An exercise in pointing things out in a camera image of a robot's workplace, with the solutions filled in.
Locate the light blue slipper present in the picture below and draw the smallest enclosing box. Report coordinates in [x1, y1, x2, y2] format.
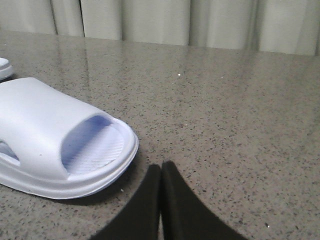
[0, 57, 14, 81]
[0, 77, 139, 200]

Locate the beige curtain backdrop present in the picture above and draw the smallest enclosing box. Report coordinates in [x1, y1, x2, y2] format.
[0, 0, 320, 56]

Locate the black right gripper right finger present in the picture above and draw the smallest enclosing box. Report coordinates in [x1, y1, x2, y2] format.
[161, 161, 245, 240]

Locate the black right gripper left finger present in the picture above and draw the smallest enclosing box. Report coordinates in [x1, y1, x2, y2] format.
[91, 164, 161, 240]

